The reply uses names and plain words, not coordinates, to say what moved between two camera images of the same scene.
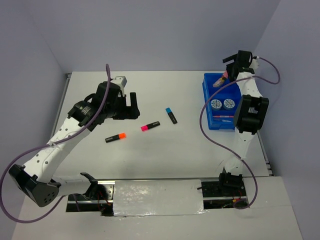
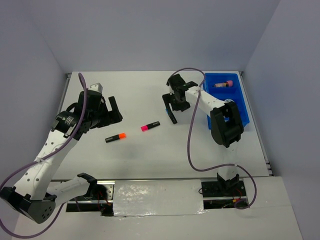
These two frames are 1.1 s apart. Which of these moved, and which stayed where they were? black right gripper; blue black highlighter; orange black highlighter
Moved: black right gripper
Stayed: orange black highlighter; blue black highlighter
